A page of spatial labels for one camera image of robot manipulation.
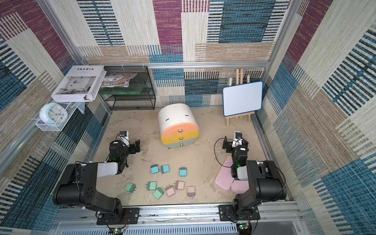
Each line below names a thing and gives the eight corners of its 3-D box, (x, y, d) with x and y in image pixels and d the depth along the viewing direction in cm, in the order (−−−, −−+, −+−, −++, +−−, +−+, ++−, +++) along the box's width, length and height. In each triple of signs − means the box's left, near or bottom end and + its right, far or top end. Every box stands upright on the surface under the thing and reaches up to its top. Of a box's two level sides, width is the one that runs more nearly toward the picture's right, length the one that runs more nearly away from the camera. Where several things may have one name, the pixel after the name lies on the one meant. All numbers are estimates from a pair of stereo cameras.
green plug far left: (125, 190, 84) (123, 189, 82) (129, 183, 86) (127, 181, 84) (133, 193, 82) (132, 192, 81) (137, 186, 85) (136, 184, 83)
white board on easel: (216, 120, 116) (222, 87, 91) (228, 101, 129) (237, 68, 105) (248, 134, 107) (264, 101, 83) (258, 112, 121) (274, 79, 97)
